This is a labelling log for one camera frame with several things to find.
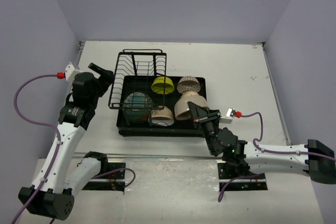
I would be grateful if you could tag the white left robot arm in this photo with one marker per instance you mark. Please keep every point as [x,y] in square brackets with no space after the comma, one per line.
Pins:
[52,193]

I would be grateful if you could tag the cream floral bowl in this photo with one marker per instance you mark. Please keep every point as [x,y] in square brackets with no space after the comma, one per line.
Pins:
[162,116]

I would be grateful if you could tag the black plastic drain tray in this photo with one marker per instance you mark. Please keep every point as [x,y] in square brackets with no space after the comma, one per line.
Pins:
[162,129]

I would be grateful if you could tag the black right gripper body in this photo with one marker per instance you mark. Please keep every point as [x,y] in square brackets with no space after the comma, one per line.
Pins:
[211,129]

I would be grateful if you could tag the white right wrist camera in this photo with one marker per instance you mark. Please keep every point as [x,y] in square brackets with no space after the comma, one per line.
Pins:
[228,117]

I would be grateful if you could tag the brown patterned bowl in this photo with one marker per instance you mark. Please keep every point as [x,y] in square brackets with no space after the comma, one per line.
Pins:
[188,83]

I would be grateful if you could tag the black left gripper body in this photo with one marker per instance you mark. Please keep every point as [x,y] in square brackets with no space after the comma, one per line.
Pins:
[102,84]

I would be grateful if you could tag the yellow green bowl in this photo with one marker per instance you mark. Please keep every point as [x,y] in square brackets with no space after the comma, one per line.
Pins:
[162,85]

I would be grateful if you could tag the black wire dish rack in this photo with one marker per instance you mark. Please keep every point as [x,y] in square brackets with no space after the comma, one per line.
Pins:
[144,62]

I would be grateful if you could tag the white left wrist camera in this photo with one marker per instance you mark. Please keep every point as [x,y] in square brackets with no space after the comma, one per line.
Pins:
[70,72]

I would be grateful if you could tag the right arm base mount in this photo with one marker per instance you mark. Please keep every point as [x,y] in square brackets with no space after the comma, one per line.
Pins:
[241,184]

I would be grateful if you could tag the teal glazed bowl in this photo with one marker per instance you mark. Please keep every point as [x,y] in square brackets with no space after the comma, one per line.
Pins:
[137,106]

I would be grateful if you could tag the aluminium table rail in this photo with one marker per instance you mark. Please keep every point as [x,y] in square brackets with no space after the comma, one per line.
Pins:
[145,157]

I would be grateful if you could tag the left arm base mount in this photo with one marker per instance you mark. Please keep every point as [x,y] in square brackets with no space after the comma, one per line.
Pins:
[111,182]

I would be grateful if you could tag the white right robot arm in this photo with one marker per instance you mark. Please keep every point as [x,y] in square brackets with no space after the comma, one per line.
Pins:
[242,158]

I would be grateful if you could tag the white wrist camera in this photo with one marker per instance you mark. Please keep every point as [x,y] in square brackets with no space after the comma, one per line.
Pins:
[228,117]
[70,72]

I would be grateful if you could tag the large beige ceramic bowl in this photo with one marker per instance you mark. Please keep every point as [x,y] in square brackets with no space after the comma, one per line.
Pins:
[181,108]

